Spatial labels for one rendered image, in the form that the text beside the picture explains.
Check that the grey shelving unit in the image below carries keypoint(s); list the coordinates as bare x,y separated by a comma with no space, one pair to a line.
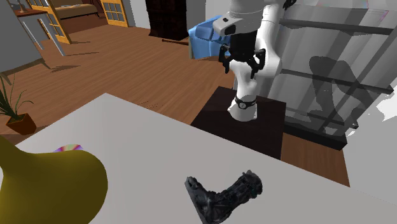
325,46

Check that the yellow glazed door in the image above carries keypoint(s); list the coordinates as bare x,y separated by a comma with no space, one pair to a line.
57,26
114,12

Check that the iridescent disc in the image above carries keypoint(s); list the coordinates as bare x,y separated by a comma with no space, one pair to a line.
69,148

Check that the potted plant in brown pot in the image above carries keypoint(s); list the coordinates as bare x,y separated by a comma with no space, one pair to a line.
21,124

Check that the dark wooden cabinet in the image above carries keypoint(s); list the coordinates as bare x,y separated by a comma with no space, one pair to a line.
167,18

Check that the dark robot stand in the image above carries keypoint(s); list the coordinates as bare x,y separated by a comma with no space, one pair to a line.
263,133

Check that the grey slanted board on legs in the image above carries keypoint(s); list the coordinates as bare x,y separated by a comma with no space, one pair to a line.
15,43

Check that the blue armchair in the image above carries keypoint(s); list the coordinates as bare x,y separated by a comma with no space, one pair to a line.
201,40

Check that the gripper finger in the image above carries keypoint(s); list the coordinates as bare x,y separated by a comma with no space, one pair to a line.
224,57
259,62

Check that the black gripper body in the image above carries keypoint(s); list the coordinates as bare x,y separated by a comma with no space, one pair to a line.
243,43

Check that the black boot-shaped object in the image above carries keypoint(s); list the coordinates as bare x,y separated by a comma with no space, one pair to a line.
217,201

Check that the beige sofa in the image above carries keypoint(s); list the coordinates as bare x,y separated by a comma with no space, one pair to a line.
76,11

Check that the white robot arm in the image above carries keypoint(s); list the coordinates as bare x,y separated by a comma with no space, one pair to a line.
246,93

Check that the yellow vase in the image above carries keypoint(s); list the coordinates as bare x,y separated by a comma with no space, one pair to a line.
46,186

